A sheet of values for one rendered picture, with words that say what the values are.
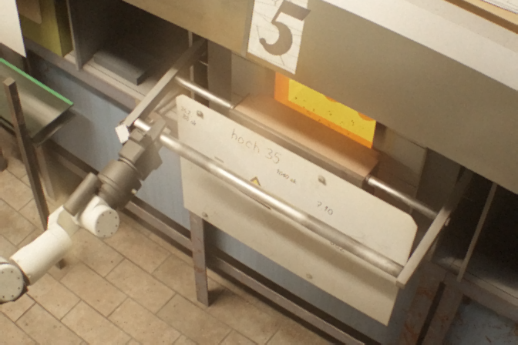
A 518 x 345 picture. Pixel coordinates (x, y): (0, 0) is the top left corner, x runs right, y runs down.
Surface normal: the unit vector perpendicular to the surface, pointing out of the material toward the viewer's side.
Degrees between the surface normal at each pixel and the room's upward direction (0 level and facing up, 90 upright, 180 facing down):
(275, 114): 0
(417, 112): 79
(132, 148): 15
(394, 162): 90
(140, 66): 0
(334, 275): 90
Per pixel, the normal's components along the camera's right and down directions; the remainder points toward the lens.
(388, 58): -0.57, 0.43
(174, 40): 0.04, -0.69
